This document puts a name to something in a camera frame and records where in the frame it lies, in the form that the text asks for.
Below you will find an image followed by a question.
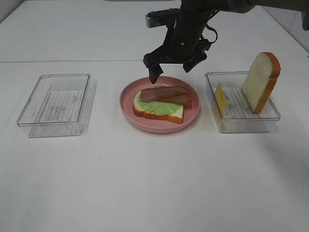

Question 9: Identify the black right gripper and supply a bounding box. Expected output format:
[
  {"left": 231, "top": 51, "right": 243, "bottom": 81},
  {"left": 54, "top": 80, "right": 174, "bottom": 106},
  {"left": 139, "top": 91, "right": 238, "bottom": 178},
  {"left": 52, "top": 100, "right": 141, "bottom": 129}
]
[{"left": 143, "top": 0, "right": 216, "bottom": 84}]

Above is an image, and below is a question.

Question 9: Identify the bacon strip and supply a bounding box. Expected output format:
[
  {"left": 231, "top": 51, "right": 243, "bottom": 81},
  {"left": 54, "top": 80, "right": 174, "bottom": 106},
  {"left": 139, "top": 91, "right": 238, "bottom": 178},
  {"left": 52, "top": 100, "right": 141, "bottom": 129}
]
[
  {"left": 157, "top": 94, "right": 192, "bottom": 107},
  {"left": 140, "top": 86, "right": 188, "bottom": 102}
]

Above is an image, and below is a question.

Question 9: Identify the green lettuce leaf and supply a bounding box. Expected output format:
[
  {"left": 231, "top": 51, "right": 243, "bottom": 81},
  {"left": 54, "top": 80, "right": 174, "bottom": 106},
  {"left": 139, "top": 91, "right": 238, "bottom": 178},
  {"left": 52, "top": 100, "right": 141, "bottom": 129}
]
[{"left": 133, "top": 85, "right": 191, "bottom": 118}]

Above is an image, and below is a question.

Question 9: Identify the bread slice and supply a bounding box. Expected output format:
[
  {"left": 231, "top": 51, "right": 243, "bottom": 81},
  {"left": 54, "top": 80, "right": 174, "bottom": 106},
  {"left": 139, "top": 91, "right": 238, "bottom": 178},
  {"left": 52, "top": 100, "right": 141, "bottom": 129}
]
[
  {"left": 132, "top": 91, "right": 184, "bottom": 124},
  {"left": 241, "top": 52, "right": 281, "bottom": 114}
]

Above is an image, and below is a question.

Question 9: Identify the yellow cheese slice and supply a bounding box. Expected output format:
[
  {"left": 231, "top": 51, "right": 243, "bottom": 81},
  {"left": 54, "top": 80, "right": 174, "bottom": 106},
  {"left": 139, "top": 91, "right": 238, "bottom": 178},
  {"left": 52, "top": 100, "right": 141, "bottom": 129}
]
[{"left": 215, "top": 83, "right": 227, "bottom": 131}]

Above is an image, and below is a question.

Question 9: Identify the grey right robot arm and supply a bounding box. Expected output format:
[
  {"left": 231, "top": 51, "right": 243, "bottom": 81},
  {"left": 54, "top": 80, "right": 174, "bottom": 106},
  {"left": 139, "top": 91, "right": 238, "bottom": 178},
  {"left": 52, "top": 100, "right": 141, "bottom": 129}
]
[{"left": 143, "top": 0, "right": 309, "bottom": 84}]

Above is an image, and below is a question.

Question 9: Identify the pink round plate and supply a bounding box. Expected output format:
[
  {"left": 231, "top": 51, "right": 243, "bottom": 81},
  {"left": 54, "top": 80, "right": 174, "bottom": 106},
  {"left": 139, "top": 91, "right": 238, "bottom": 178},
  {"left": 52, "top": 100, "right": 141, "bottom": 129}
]
[{"left": 119, "top": 76, "right": 201, "bottom": 133}]

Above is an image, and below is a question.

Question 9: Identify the clear right plastic tray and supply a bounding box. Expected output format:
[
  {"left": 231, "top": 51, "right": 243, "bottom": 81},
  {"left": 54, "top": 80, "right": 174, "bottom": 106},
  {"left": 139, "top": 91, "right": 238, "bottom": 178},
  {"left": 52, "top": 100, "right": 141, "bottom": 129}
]
[{"left": 205, "top": 72, "right": 281, "bottom": 133}]

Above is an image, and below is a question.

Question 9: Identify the clear plastic tray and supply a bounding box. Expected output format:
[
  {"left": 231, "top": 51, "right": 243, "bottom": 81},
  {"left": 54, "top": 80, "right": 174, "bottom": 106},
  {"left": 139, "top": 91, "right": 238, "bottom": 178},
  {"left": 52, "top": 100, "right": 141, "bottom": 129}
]
[
  {"left": 16, "top": 73, "right": 96, "bottom": 138},
  {"left": 205, "top": 72, "right": 281, "bottom": 133}
]

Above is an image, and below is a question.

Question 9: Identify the clear left plastic tray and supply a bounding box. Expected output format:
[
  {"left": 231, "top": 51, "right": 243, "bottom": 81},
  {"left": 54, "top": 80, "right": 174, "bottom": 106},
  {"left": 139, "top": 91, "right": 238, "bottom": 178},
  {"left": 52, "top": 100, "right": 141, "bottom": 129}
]
[{"left": 16, "top": 73, "right": 96, "bottom": 138}]

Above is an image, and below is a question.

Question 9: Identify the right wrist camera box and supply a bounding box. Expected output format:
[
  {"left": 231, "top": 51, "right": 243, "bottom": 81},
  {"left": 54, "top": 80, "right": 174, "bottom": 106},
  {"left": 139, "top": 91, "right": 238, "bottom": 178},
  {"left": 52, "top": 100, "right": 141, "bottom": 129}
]
[{"left": 145, "top": 8, "right": 179, "bottom": 28}]

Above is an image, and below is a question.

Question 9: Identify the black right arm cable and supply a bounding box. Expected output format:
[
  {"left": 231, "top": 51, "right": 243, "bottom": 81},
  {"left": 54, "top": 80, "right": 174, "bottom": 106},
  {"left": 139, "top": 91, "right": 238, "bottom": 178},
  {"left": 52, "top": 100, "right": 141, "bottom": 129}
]
[{"left": 199, "top": 9, "right": 219, "bottom": 53}]

